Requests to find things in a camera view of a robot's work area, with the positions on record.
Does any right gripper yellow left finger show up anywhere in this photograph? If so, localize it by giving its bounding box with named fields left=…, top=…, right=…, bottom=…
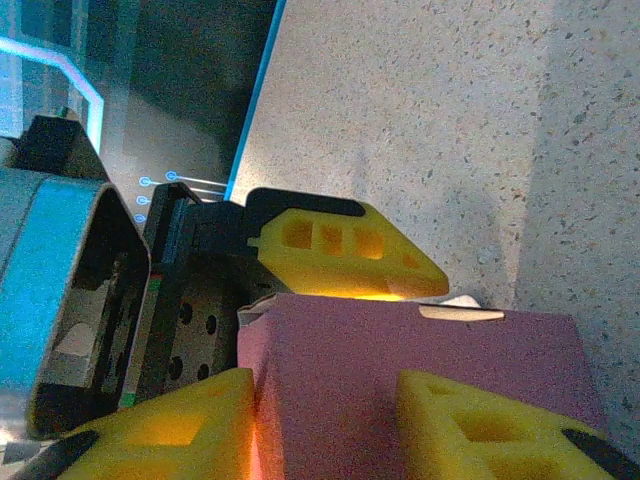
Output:
left=9, top=368, right=257, bottom=480

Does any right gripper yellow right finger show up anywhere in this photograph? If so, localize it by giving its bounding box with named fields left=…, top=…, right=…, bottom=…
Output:
left=397, top=369, right=640, bottom=480

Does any blue-edged table side rail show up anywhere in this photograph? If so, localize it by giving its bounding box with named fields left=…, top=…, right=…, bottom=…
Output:
left=223, top=0, right=289, bottom=202

